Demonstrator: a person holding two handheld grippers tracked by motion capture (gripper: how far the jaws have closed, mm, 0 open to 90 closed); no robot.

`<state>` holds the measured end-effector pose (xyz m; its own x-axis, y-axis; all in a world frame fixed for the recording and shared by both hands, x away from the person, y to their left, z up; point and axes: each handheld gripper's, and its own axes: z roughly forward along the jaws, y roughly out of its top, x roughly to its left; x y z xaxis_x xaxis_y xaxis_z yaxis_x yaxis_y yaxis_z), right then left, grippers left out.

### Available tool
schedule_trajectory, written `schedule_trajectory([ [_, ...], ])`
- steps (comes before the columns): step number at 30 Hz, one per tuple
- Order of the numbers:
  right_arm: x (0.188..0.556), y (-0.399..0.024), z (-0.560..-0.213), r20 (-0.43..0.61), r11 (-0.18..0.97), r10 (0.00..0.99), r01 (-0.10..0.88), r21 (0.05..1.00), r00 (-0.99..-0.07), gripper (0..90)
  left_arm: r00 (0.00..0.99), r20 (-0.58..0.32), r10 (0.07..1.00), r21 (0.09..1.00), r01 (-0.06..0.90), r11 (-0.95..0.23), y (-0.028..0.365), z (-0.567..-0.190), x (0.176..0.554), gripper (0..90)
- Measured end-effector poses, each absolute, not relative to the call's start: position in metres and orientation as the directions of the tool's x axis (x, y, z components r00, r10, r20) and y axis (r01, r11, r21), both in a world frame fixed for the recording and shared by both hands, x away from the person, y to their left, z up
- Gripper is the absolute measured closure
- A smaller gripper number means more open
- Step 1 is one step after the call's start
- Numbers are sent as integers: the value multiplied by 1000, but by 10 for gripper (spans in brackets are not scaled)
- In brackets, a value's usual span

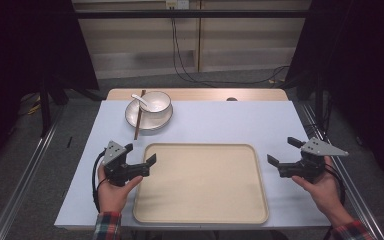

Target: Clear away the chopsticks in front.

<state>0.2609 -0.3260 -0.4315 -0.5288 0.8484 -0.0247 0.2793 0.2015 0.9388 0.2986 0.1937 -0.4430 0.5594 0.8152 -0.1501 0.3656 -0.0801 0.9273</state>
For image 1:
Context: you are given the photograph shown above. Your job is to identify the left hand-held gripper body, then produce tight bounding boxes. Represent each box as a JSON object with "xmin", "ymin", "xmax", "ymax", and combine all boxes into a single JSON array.
[{"xmin": 102, "ymin": 140, "xmax": 151, "ymax": 187}]

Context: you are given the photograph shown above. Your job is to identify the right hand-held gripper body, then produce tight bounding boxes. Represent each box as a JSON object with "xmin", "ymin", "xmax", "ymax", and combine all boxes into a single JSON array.
[{"xmin": 277, "ymin": 137, "xmax": 350, "ymax": 184}]

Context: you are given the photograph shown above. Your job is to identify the person's left hand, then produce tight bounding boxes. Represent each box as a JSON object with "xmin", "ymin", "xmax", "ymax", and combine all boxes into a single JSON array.
[{"xmin": 96, "ymin": 164, "xmax": 145, "ymax": 214}]

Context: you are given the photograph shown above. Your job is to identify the person's right hand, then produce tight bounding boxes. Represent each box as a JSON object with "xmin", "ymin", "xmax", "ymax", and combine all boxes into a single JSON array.
[{"xmin": 291, "ymin": 155, "xmax": 348, "ymax": 218}]

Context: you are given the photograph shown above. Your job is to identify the brown wooden chopsticks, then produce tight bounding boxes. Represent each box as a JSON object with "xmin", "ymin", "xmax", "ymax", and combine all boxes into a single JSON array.
[{"xmin": 133, "ymin": 89, "xmax": 147, "ymax": 141}]

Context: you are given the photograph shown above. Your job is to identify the white ceramic plate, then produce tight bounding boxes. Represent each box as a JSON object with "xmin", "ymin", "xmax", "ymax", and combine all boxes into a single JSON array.
[{"xmin": 124, "ymin": 97, "xmax": 174, "ymax": 132}]

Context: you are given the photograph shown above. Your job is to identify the black metal stand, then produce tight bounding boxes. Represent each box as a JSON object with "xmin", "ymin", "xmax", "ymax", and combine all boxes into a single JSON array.
[
  {"xmin": 296, "ymin": 71, "xmax": 326, "ymax": 133},
  {"xmin": 38, "ymin": 78, "xmax": 70, "ymax": 138}
]

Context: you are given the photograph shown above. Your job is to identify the white ceramic spoon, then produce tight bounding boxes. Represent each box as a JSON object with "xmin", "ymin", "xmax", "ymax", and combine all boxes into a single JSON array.
[{"xmin": 131, "ymin": 93, "xmax": 153, "ymax": 113}]

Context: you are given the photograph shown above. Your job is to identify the white ceramic bowl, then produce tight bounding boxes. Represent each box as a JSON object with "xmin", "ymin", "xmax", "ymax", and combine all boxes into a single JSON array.
[{"xmin": 139, "ymin": 90, "xmax": 173, "ymax": 119}]

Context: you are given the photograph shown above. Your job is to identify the beige plastic tray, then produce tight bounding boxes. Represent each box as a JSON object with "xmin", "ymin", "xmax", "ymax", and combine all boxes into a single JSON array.
[{"xmin": 132, "ymin": 142, "xmax": 270, "ymax": 225}]

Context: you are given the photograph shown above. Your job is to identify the light blue table mat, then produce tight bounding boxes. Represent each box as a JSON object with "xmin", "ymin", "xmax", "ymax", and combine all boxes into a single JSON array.
[{"xmin": 53, "ymin": 99, "xmax": 332, "ymax": 231}]

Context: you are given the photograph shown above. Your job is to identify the black curtain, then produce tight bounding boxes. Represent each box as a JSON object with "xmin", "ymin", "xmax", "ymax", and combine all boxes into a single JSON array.
[
  {"xmin": 284, "ymin": 0, "xmax": 384, "ymax": 193},
  {"xmin": 0, "ymin": 0, "xmax": 100, "ymax": 176}
]

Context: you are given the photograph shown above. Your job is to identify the black horizontal metal bar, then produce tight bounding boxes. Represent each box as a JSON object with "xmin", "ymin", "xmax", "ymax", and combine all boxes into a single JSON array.
[{"xmin": 72, "ymin": 9, "xmax": 312, "ymax": 20}]

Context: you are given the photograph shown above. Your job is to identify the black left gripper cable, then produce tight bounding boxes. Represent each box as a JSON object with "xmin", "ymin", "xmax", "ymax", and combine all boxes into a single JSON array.
[{"xmin": 91, "ymin": 149, "xmax": 110, "ymax": 213}]

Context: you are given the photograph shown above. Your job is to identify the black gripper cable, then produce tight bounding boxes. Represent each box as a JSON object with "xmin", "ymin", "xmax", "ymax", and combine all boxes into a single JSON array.
[
  {"xmin": 323, "ymin": 162, "xmax": 347, "ymax": 206},
  {"xmin": 91, "ymin": 149, "xmax": 110, "ymax": 213}
]

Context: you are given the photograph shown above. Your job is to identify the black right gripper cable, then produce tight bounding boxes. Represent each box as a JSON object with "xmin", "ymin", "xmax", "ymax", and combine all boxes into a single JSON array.
[{"xmin": 323, "ymin": 162, "xmax": 347, "ymax": 206}]

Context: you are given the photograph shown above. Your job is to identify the metal floor rail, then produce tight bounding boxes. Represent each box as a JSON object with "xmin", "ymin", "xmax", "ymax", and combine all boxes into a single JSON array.
[
  {"xmin": 0, "ymin": 102, "xmax": 67, "ymax": 240},
  {"xmin": 299, "ymin": 100, "xmax": 384, "ymax": 240}
]

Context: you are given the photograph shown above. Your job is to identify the black wall cable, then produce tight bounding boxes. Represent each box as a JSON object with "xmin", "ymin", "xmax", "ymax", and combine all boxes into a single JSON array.
[{"xmin": 169, "ymin": 7, "xmax": 292, "ymax": 86}]

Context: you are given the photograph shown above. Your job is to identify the yellow floor cable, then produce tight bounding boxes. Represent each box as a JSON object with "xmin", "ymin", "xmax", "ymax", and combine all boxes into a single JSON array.
[{"xmin": 26, "ymin": 94, "xmax": 43, "ymax": 116}]

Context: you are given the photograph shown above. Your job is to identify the white wall outlet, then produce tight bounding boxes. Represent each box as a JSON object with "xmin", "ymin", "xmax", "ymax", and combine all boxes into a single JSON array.
[{"xmin": 165, "ymin": 0, "xmax": 191, "ymax": 10}]

